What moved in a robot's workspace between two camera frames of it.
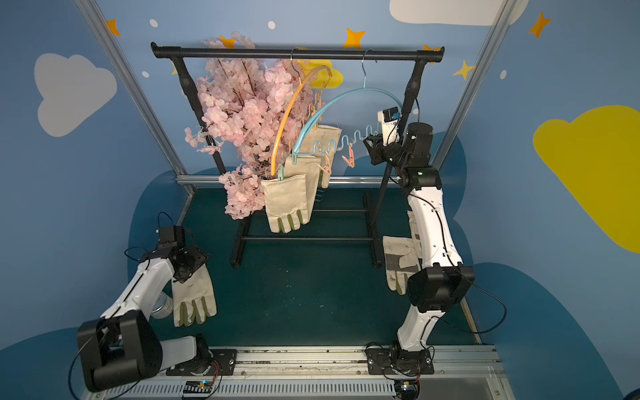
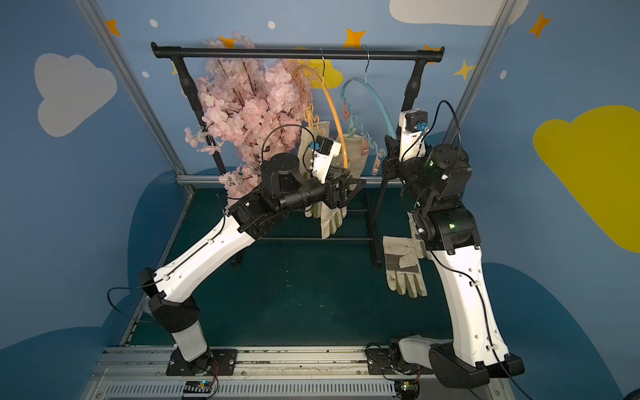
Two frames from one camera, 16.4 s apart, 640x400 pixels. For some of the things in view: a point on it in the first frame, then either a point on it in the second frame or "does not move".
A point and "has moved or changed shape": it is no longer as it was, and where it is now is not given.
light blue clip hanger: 296,157 to 351,116
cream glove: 194,301 has moved or changed shape
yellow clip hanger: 301,79 to 309,116
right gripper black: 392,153 to 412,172
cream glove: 322,142 has moved or changed shape
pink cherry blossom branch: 257,107 does not move
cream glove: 402,259 does not move
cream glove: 310,167 has moved or changed shape
